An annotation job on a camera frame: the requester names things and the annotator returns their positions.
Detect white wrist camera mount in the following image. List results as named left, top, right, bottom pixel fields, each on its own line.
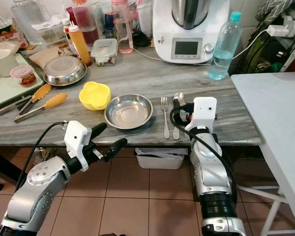
left=184, top=97, right=217, bottom=132
left=64, top=120, right=94, bottom=170

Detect dark blue bottle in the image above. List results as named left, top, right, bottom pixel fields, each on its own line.
left=103, top=12, right=116, bottom=39

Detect glass food container with lid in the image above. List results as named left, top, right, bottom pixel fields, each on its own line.
left=90, top=38, right=118, bottom=66

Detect yellow flower-shaped bowl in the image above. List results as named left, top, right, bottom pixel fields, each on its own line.
left=79, top=81, right=112, bottom=111

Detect white power adapter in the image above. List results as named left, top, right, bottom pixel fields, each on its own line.
left=265, top=15, right=295, bottom=39

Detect shallow steel plate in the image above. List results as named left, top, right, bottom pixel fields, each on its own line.
left=104, top=93, right=153, bottom=130

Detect large clear plastic jar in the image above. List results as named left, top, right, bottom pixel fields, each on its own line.
left=11, top=0, right=45, bottom=31

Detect covered steel bowl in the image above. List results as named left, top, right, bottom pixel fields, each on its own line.
left=42, top=55, right=87, bottom=87

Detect grey patterned cushion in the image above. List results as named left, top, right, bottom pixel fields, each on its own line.
left=256, top=0, right=295, bottom=23

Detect white kitchen food processor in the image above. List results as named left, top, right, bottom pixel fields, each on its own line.
left=151, top=0, right=231, bottom=64

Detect steel spoon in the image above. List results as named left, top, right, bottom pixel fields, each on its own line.
left=172, top=91, right=185, bottom=141

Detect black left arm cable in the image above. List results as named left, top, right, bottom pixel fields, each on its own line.
left=15, top=122, right=68, bottom=193

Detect brown paper bag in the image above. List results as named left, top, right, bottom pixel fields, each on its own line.
left=29, top=47, right=64, bottom=69

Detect white folding table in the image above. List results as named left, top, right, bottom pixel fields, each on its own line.
left=231, top=71, right=295, bottom=236

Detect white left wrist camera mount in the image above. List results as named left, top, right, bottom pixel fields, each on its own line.
left=64, top=120, right=94, bottom=170

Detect pink drinking bottle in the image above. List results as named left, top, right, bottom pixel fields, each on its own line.
left=111, top=0, right=134, bottom=54

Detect plastic tub with red contents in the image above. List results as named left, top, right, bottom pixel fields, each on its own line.
left=10, top=65, right=37, bottom=88

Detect clear water bottle blue cap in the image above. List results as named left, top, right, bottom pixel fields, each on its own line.
left=208, top=11, right=243, bottom=81

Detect steel fork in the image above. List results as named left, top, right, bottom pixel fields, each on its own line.
left=160, top=96, right=171, bottom=140

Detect jar with red contents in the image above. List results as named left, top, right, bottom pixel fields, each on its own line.
left=71, top=0, right=99, bottom=45

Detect orange sauce squeeze bottle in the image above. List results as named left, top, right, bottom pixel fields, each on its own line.
left=68, top=21, right=92, bottom=66

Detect white ceramic mug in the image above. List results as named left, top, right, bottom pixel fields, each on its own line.
left=0, top=49, right=18, bottom=78

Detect white plastic bin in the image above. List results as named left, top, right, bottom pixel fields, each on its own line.
left=135, top=147, right=188, bottom=170

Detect white tray with dark rim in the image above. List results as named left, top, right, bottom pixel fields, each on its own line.
left=0, top=53, right=45, bottom=110

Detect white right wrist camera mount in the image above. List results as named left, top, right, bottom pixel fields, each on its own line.
left=184, top=97, right=217, bottom=132

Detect steel tongs with orange tips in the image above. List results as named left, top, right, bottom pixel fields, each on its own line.
left=13, top=92, right=68, bottom=123
left=0, top=84, right=52, bottom=118

